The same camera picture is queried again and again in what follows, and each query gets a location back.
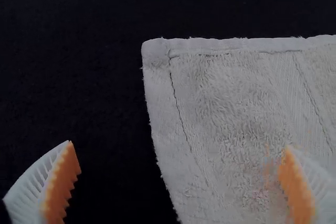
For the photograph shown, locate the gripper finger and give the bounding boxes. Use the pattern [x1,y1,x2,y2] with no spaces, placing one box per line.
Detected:
[2,140,82,224]
[277,145,336,224]

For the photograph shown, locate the pale towel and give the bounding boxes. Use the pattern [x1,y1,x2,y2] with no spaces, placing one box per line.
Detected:
[141,34,336,224]

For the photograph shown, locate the black mat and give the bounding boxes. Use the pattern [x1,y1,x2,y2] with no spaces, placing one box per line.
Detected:
[0,0,336,224]

